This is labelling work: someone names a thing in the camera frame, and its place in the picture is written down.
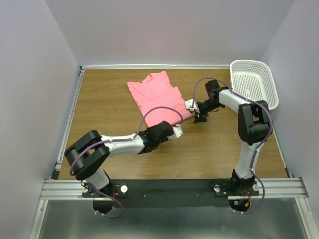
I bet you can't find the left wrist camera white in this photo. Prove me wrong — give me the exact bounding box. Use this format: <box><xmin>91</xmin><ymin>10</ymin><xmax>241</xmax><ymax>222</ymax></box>
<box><xmin>169</xmin><ymin>124</ymin><xmax>183</xmax><ymax>140</ymax></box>

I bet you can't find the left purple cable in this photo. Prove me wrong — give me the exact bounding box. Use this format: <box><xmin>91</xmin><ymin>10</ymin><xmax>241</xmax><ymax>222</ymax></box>
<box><xmin>68</xmin><ymin>106</ymin><xmax>184</xmax><ymax>219</ymax></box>

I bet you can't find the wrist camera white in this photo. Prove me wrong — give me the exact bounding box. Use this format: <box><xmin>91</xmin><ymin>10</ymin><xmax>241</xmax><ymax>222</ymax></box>
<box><xmin>184</xmin><ymin>99</ymin><xmax>200</xmax><ymax>113</ymax></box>
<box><xmin>169</xmin><ymin>124</ymin><xmax>183</xmax><ymax>140</ymax></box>

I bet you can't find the white perforated plastic basket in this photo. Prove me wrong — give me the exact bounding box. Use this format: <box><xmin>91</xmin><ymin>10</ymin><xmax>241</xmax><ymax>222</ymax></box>
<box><xmin>230</xmin><ymin>60</ymin><xmax>279</xmax><ymax>110</ymax></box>

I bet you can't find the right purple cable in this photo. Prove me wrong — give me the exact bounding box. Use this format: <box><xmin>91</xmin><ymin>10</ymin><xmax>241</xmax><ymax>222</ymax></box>
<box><xmin>191</xmin><ymin>77</ymin><xmax>274</xmax><ymax>215</ymax></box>

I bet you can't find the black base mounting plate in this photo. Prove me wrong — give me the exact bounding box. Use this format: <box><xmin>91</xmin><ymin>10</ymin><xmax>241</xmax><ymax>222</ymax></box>
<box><xmin>81</xmin><ymin>179</ymin><xmax>260</xmax><ymax>213</ymax></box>

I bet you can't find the purple cable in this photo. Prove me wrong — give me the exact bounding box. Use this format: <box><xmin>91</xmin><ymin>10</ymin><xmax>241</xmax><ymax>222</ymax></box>
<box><xmin>191</xmin><ymin>77</ymin><xmax>274</xmax><ymax>215</ymax></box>
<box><xmin>68</xmin><ymin>106</ymin><xmax>184</xmax><ymax>219</ymax></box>

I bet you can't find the pink t shirt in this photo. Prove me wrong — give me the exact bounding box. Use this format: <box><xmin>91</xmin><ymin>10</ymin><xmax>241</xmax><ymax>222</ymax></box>
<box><xmin>127</xmin><ymin>71</ymin><xmax>193</xmax><ymax>127</ymax></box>

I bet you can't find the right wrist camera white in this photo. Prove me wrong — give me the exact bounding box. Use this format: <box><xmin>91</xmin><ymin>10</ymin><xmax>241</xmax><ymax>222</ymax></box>
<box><xmin>184</xmin><ymin>99</ymin><xmax>200</xmax><ymax>113</ymax></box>

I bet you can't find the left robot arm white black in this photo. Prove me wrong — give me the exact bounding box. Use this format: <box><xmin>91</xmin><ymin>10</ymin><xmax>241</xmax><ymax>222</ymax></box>
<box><xmin>64</xmin><ymin>121</ymin><xmax>183</xmax><ymax>197</ymax></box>

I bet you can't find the aluminium front rail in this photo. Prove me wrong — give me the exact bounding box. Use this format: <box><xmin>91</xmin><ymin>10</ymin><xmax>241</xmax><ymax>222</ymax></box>
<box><xmin>40</xmin><ymin>178</ymin><xmax>309</xmax><ymax>200</ymax></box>

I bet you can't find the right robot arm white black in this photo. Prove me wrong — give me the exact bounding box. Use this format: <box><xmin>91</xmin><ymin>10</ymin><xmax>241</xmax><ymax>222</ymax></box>
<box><xmin>187</xmin><ymin>77</ymin><xmax>273</xmax><ymax>195</ymax></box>

